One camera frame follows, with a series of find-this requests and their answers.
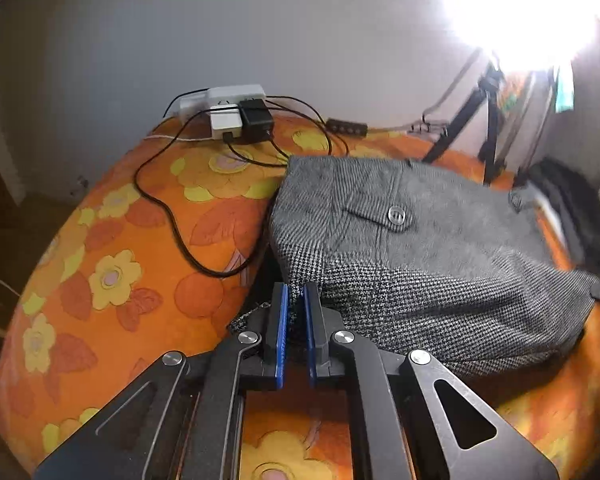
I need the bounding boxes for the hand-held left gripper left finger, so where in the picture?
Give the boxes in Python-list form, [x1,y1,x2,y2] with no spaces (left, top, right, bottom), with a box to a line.
[32,282,289,480]

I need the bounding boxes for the long black charger cable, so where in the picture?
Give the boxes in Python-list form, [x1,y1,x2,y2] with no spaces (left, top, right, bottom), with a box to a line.
[134,110,292,279]

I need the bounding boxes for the white power strip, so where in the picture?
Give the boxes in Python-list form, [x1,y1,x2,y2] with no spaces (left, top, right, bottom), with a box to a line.
[180,85,267,123]

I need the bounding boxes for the bright ring light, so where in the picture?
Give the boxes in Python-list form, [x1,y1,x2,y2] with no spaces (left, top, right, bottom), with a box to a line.
[442,0,600,73]

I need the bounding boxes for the grey checked pants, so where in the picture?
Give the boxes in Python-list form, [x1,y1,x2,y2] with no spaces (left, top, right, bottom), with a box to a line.
[267,155,600,381]

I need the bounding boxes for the black inline cable switch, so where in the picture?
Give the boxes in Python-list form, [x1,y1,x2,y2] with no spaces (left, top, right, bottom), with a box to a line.
[326,118,369,137]

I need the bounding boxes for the black bag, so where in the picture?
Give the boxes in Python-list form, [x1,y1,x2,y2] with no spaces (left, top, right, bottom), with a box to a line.
[516,156,600,277]

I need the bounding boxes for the black charger adapter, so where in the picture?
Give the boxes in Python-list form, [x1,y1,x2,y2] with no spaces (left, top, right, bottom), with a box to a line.
[240,100,276,144]

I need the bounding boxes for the green cloth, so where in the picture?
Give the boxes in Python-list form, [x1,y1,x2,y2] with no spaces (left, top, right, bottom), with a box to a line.
[554,66,577,114]

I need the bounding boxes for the small black tripod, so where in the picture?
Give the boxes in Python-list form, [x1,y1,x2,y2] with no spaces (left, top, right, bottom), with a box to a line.
[422,62,507,186]

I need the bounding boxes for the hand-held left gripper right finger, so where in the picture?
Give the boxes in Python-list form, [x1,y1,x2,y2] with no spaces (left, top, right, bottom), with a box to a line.
[304,282,562,480]

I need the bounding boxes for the white charger adapter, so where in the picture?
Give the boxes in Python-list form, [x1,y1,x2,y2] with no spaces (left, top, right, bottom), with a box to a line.
[210,105,244,142]

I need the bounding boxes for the orange floral bedsheet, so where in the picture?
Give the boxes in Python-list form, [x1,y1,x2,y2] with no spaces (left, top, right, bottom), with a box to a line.
[0,115,600,480]

